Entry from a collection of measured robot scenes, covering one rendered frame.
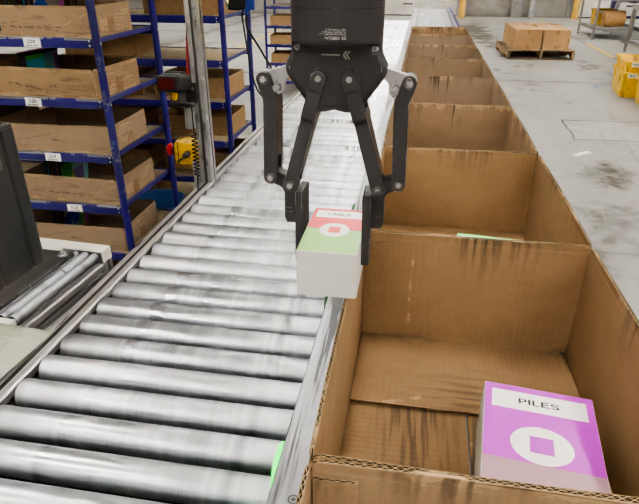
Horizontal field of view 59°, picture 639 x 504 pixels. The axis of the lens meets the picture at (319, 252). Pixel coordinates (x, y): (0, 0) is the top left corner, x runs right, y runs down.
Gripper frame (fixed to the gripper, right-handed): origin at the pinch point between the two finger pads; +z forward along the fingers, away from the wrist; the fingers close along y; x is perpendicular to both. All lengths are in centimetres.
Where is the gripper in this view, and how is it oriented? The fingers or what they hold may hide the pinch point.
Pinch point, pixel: (334, 226)
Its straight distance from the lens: 53.5
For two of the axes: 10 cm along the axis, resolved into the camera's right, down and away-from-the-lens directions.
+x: 1.7, -4.5, 8.8
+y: 9.9, 0.8, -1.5
